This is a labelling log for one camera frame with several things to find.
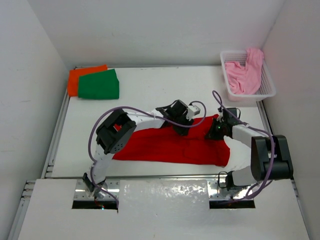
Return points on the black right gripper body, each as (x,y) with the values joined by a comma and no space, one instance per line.
(216,131)

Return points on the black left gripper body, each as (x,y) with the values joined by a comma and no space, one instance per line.
(182,119)

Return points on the red t shirt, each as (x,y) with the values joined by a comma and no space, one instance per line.
(165,145)

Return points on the pink t shirt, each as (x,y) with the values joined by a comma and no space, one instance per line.
(245,80)

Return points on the green t shirt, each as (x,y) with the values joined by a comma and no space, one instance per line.
(102,85)

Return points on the orange t shirt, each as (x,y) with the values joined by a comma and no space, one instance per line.
(75,74)

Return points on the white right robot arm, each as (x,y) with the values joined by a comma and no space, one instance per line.
(270,158)

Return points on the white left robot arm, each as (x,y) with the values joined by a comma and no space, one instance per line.
(113,130)

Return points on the white plastic bin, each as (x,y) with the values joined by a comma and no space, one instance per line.
(267,88)

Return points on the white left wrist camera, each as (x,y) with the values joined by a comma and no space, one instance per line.
(192,111)

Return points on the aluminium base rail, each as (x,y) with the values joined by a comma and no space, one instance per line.
(213,187)

